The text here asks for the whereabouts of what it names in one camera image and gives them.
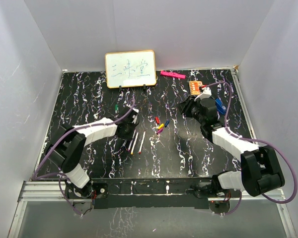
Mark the black front mounting bar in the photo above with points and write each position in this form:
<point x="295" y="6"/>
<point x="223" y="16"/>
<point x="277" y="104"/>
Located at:
<point x="152" y="192"/>

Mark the blue pen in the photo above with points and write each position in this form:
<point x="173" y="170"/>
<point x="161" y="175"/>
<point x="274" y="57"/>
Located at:
<point x="125" y="144"/>

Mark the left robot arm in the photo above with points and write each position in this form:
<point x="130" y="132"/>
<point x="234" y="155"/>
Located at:
<point x="66" y="146"/>

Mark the yellow pen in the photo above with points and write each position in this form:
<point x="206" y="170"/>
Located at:
<point x="134" y="143"/>

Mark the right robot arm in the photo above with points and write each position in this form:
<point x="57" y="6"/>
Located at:
<point x="260" y="169"/>

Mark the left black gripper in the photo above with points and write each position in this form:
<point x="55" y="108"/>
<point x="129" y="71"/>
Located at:
<point x="128" y="137"/>

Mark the blue stapler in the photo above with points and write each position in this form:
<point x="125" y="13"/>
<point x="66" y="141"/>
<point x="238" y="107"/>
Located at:
<point x="220" y="106"/>

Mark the white board with yellow frame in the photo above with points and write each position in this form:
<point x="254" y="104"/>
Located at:
<point x="130" y="69"/>

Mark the pink plastic clip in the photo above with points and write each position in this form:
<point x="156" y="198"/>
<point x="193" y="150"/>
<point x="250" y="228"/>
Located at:
<point x="172" y="74"/>

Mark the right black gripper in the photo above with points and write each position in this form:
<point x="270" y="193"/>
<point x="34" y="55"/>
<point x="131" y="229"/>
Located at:
<point x="185" y="107"/>

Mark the red pen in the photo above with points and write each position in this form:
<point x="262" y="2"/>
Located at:
<point x="142" y="142"/>

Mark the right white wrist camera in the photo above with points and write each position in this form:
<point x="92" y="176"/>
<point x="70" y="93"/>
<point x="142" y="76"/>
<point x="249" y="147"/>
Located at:
<point x="206" y="93"/>

